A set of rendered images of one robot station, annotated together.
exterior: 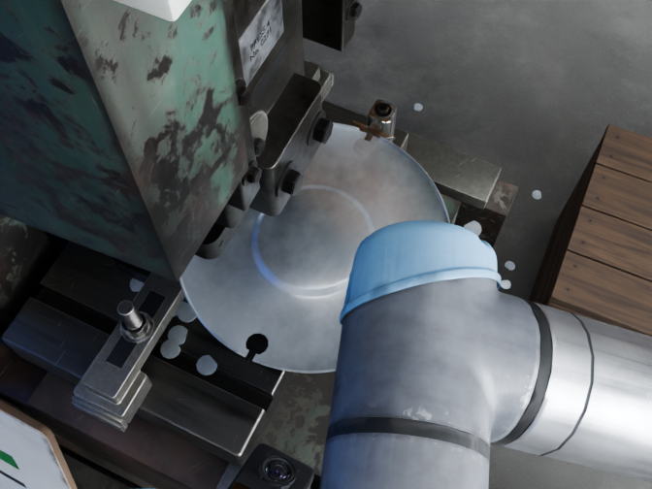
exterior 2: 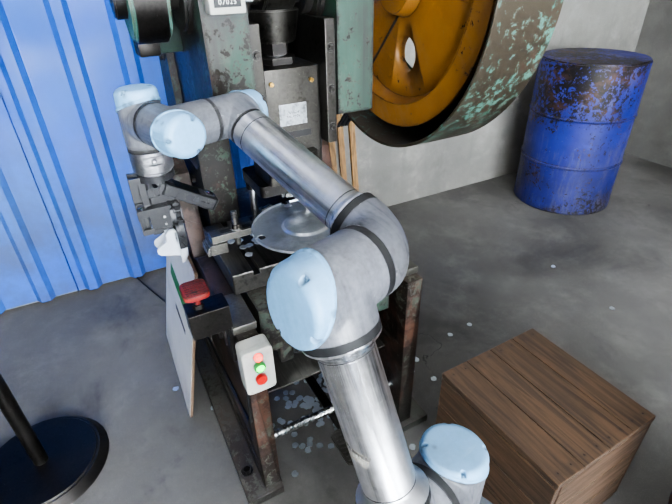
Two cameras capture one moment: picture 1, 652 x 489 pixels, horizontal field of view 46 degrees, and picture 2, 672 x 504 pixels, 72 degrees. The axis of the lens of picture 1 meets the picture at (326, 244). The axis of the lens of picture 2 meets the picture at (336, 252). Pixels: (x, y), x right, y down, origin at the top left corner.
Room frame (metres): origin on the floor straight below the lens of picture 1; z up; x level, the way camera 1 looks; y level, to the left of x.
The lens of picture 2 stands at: (-0.44, -0.71, 1.38)
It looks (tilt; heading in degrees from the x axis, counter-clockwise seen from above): 32 degrees down; 37
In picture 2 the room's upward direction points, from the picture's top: 2 degrees counter-clockwise
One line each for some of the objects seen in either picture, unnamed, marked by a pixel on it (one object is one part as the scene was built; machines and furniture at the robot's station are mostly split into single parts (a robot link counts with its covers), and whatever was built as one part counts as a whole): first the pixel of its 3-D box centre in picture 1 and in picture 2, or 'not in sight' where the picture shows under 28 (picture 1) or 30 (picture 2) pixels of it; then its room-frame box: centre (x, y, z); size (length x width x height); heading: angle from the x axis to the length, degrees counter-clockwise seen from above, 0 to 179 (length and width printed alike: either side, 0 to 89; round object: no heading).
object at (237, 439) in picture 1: (222, 240); (291, 238); (0.43, 0.13, 0.68); 0.45 x 0.30 x 0.06; 154
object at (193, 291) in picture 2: not in sight; (196, 300); (0.04, 0.06, 0.72); 0.07 x 0.06 x 0.08; 64
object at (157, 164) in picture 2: not in sight; (152, 160); (0.02, 0.07, 1.07); 0.08 x 0.08 x 0.05
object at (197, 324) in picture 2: not in sight; (212, 332); (0.05, 0.05, 0.62); 0.10 x 0.06 x 0.20; 154
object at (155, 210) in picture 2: not in sight; (157, 199); (0.01, 0.08, 0.99); 0.09 x 0.08 x 0.12; 154
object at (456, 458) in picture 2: not in sight; (449, 469); (0.06, -0.56, 0.62); 0.13 x 0.12 x 0.14; 172
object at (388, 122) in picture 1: (380, 131); not in sight; (0.54, -0.06, 0.75); 0.03 x 0.03 x 0.10; 64
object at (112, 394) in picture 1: (132, 334); (232, 228); (0.28, 0.20, 0.76); 0.17 x 0.06 x 0.10; 154
